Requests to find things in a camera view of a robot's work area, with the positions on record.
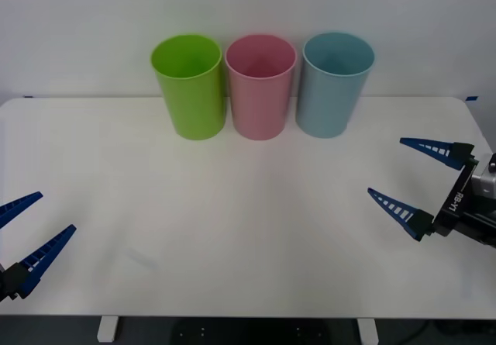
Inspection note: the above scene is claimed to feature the white table leg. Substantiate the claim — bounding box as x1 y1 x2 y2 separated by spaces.
356 317 379 345
96 317 118 343

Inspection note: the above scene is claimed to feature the green plastic bin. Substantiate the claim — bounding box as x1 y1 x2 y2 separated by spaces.
150 33 226 142

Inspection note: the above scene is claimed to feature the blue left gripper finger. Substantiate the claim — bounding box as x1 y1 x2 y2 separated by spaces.
0 191 44 230
4 224 78 300

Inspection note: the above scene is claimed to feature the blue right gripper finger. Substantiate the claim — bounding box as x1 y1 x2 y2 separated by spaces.
367 187 436 243
399 136 476 172

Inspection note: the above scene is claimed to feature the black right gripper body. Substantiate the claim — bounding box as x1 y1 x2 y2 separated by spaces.
432 157 496 250

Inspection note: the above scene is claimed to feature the pink plastic bin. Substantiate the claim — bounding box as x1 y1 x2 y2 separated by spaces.
224 33 298 141

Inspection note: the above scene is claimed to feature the pale blue plastic bin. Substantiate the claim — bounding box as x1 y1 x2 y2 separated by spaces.
295 31 376 140

